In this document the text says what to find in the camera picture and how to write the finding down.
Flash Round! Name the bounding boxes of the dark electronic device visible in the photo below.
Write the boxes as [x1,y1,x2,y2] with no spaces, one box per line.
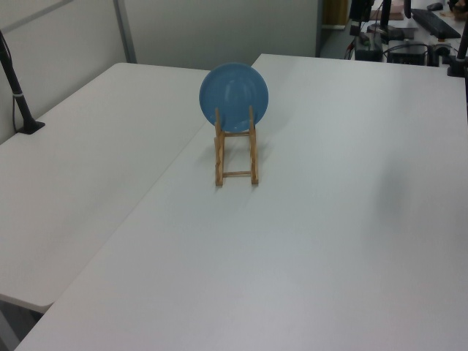
[353,34,383,61]

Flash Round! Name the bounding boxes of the black computer keyboard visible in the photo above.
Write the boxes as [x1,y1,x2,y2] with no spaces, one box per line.
[411,8,462,39]

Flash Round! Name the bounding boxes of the black box with cables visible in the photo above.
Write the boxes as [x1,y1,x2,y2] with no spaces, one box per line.
[386,42,429,67]

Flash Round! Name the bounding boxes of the black monitor stand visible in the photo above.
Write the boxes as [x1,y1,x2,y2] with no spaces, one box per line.
[366,0,418,42]

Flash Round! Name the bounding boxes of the blue round plate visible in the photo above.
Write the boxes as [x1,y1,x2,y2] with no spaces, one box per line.
[199,62,270,133]

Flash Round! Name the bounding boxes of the wooden plate rack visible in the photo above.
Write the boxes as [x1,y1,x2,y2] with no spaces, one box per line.
[213,105,260,188]

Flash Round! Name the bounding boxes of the grey partition post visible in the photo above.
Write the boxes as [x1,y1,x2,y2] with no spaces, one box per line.
[112,0,138,64]

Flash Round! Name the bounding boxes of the black camera pole with clamp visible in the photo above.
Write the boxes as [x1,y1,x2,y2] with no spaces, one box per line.
[446,0,468,78]
[0,29,46,135]

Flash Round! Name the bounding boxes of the tan wooden panel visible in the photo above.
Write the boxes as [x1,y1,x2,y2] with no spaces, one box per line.
[324,0,347,26]

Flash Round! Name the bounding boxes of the dark hanging equipment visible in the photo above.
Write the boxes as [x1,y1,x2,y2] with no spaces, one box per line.
[348,0,376,37]

